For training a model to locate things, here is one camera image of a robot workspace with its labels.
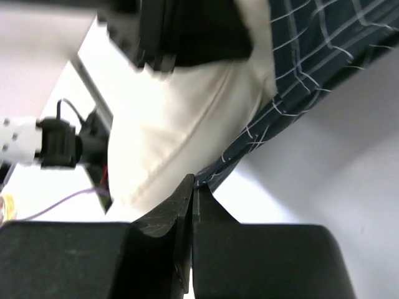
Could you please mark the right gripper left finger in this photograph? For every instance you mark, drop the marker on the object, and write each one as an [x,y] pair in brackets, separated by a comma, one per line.
[148,258]

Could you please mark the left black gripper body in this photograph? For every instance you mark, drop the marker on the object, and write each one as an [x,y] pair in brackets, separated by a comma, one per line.
[169,34]

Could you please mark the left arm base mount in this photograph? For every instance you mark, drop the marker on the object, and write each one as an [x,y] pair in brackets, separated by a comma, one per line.
[87,147]

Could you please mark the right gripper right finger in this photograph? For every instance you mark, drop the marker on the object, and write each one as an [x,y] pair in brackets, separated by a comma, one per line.
[235,260]

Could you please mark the dark plaid pillowcase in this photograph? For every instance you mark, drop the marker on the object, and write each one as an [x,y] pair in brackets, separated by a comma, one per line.
[317,45]

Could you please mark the cream bear pillow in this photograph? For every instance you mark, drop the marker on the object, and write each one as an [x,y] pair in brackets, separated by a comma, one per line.
[179,124]

